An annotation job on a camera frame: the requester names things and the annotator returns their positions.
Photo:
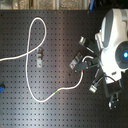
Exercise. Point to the blue object at edge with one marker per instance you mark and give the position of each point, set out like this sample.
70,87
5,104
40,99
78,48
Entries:
1,88

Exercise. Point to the metal cable clip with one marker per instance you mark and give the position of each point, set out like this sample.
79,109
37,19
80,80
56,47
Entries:
39,57

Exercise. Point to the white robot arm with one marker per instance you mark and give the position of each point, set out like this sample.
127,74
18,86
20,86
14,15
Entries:
110,47

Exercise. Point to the silver connector on black wire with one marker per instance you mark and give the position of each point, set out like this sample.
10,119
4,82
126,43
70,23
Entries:
93,88

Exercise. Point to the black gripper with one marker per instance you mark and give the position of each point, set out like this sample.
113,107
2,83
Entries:
94,56

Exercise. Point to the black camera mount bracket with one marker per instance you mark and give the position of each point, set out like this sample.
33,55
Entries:
112,92

